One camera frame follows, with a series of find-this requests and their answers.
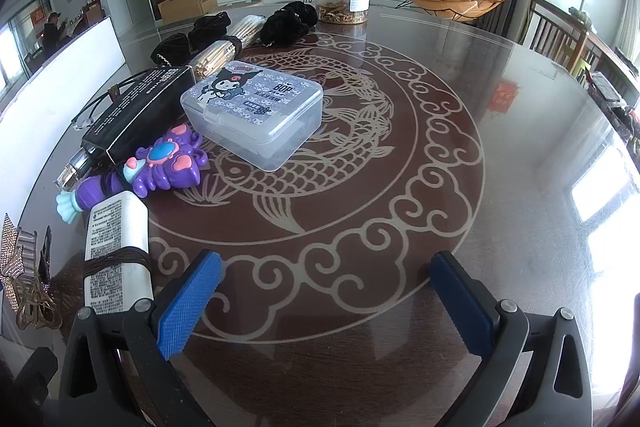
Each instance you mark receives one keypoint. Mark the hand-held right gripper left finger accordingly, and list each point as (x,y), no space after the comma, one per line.
(190,302)

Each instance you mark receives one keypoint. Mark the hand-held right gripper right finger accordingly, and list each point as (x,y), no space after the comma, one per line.
(465,307)

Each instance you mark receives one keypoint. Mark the white lotion tube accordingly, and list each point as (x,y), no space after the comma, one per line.
(117,227)

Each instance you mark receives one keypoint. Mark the purple toy wand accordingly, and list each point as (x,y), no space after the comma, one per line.
(160,169)

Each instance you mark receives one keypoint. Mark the gold hair clip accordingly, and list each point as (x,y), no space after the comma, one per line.
(35,307)

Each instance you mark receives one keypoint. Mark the clear plastic box cartoon label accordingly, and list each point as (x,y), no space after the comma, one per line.
(250,122)

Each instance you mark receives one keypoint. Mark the black rectangular carton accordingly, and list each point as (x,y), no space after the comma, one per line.
(135,112)

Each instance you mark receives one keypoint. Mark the eyeglasses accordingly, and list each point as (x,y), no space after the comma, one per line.
(80,123)

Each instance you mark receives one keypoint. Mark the banded chopstick bundle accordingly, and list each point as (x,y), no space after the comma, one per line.
(215,57)

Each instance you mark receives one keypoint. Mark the black beaded scrunchie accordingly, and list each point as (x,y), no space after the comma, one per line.
(172,44)

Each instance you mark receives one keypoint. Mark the large white storage box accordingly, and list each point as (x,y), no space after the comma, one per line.
(60,72)

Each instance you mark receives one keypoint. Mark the black velvet scrunchie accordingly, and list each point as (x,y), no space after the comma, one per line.
(290,22)
(212,27)

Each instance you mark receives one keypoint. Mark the silver hair clip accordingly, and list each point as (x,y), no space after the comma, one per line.
(29,252)

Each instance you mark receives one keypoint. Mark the silver flashlight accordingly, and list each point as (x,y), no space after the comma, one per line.
(75,167)

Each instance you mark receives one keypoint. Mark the cardboard box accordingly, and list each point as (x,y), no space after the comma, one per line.
(187,4)

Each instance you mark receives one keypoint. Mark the wooden desk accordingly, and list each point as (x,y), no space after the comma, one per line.
(90,14)

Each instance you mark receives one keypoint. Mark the red window decoration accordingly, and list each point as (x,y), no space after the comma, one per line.
(37,17)

